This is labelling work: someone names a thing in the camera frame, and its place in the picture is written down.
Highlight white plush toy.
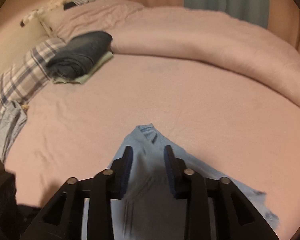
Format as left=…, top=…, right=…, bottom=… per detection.
left=20, top=0, right=66, bottom=27

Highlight light blue denim pants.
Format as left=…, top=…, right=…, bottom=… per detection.
left=82, top=125, right=279, bottom=239

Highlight pink duvet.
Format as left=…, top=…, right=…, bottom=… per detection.
left=56, top=0, right=300, bottom=107

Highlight light denim garment at edge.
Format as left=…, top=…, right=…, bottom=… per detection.
left=0, top=101, right=27, bottom=164

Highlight plaid pillow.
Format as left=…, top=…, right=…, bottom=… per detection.
left=0, top=38, right=65, bottom=114

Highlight folded dark blue jeans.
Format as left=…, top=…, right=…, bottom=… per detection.
left=46, top=31, right=113, bottom=80

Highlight pink bed sheet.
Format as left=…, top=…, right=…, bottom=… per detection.
left=5, top=54, right=300, bottom=239

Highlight folded light green garment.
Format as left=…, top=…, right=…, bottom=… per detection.
left=52, top=51, right=114, bottom=85

